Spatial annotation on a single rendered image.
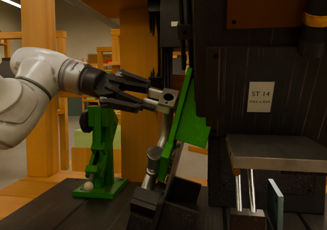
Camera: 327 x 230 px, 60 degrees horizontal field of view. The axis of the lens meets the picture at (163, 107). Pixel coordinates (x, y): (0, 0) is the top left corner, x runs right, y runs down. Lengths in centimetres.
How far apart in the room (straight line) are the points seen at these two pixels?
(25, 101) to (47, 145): 49
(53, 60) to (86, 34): 1096
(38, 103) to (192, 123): 38
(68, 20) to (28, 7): 1093
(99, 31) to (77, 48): 111
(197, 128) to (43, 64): 42
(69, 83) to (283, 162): 54
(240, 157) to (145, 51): 65
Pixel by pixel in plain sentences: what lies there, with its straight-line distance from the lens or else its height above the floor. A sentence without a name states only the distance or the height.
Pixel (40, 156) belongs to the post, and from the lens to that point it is 121.
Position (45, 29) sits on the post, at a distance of 119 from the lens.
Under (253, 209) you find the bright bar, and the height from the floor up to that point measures 101.
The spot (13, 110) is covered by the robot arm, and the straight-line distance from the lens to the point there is 71.
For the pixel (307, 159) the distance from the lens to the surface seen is 46.
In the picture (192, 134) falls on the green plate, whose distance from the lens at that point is 62.
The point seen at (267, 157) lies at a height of 113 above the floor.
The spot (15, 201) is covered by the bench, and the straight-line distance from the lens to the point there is 102.
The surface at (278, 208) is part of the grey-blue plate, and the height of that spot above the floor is 102.
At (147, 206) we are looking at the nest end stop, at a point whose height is 96.
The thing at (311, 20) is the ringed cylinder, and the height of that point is 133.
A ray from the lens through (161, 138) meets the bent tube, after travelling 77.
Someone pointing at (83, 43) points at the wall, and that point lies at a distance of 1173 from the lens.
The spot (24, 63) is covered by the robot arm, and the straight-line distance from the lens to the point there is 81.
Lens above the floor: 124
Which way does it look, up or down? 5 degrees down
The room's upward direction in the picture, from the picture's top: straight up
